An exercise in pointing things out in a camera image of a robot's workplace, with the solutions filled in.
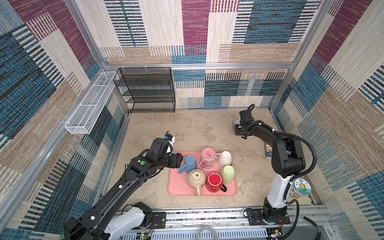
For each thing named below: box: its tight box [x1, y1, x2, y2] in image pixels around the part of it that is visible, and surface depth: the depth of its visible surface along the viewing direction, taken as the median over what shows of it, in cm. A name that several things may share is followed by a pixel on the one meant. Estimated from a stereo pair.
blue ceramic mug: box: [178, 155, 197, 174], surface depth 85 cm
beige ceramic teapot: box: [188, 168, 206, 197], surface depth 80 cm
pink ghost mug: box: [197, 147, 216, 170], surface depth 85 cm
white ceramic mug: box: [215, 151, 233, 169], surface depth 87 cm
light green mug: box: [221, 165, 236, 185], surface depth 81 cm
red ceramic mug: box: [206, 172, 228, 193], surface depth 80 cm
